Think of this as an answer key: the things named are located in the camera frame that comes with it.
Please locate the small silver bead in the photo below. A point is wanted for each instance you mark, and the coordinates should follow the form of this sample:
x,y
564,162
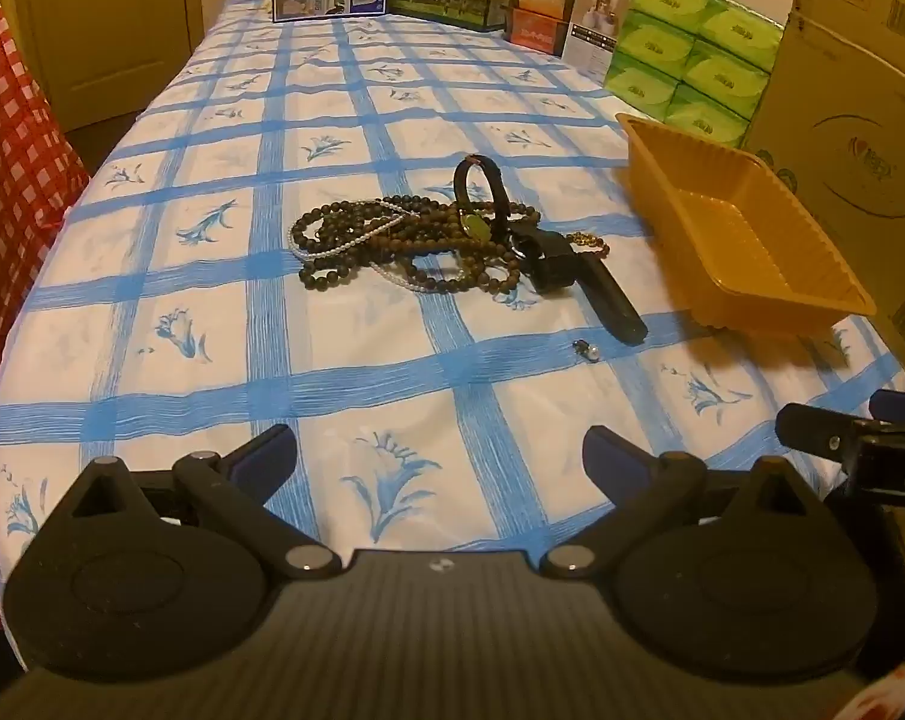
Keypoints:
x,y
586,350

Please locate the white photo box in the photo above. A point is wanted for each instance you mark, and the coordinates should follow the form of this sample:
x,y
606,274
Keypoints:
x,y
595,30

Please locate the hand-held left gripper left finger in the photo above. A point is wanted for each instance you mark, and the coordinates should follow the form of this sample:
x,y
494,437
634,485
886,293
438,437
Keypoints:
x,y
257,451

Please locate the wooden door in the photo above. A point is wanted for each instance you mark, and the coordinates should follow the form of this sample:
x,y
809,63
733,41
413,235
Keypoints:
x,y
107,30

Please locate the orange plastic tray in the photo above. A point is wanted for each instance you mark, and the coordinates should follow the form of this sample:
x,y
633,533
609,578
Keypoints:
x,y
730,232

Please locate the green jade pendant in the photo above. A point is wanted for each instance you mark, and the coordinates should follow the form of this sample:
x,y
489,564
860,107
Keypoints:
x,y
473,226

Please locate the red checkered cloth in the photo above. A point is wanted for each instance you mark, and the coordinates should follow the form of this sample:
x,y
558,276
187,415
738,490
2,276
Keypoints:
x,y
10,187

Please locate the large cardboard box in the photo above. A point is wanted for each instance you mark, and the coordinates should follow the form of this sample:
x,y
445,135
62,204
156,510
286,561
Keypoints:
x,y
850,127

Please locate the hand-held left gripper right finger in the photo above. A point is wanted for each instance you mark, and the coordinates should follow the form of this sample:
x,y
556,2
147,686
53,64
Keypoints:
x,y
611,457

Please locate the red box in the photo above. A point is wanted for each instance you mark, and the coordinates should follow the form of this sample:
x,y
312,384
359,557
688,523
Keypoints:
x,y
535,30

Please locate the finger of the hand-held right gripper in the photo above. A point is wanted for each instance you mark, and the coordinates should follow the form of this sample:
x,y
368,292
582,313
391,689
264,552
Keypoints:
x,y
812,431

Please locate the stack of green tissue packs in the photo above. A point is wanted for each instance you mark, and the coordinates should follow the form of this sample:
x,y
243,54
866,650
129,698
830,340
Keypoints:
x,y
685,52

